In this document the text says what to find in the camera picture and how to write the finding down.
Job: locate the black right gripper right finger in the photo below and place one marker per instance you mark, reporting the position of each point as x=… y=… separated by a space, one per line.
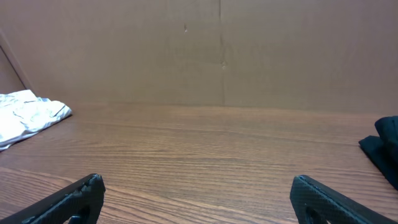
x=315 y=203

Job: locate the beige cotton shorts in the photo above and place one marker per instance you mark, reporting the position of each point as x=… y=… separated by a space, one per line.
x=23 y=115

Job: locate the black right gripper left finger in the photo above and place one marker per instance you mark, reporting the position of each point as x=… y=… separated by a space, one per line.
x=80 y=202

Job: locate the folded black garment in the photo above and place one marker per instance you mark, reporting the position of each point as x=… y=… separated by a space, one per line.
x=382 y=149

